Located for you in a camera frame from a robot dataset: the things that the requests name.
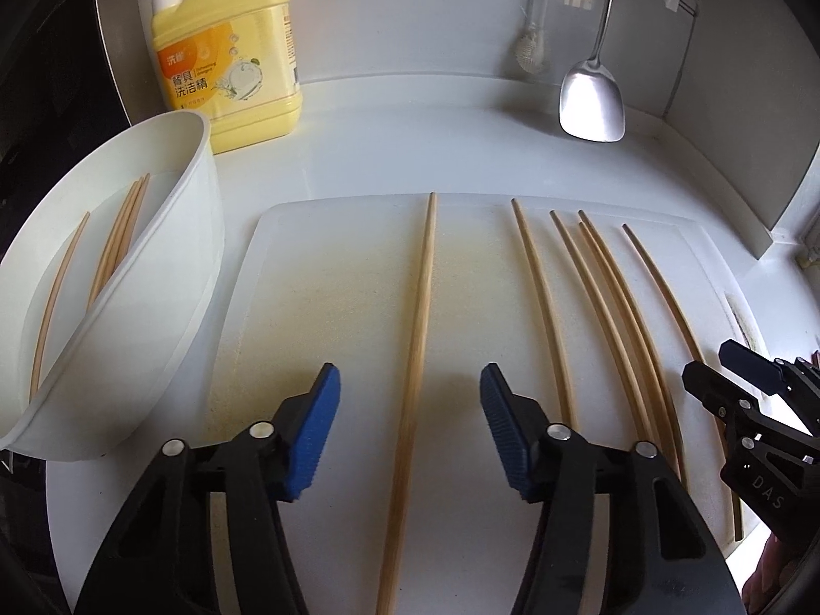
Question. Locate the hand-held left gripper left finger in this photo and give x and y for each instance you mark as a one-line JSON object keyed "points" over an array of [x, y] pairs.
{"points": [[314, 435]]}

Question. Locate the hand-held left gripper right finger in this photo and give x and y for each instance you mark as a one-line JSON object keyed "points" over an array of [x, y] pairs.
{"points": [[506, 435]]}

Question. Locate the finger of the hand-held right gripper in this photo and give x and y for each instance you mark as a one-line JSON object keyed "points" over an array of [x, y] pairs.
{"points": [[749, 366], [717, 394]]}

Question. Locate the set of wooden chopsticks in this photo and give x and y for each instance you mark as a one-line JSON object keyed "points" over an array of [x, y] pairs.
{"points": [[624, 339]]}

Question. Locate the white round bowl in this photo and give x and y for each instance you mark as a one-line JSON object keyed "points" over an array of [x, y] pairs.
{"points": [[173, 282]]}

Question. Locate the person's right hand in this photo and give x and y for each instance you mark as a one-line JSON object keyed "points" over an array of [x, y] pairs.
{"points": [[765, 589]]}

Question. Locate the white plastic cutting board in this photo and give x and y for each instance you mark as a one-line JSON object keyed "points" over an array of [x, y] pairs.
{"points": [[346, 294]]}

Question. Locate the steel spatula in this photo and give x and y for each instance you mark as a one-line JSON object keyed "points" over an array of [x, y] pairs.
{"points": [[592, 109]]}

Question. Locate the yellow dish soap bottle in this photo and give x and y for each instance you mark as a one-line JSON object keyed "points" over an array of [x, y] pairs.
{"points": [[243, 77]]}

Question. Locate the white bottle brush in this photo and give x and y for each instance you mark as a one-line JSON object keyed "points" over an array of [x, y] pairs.
{"points": [[533, 51]]}

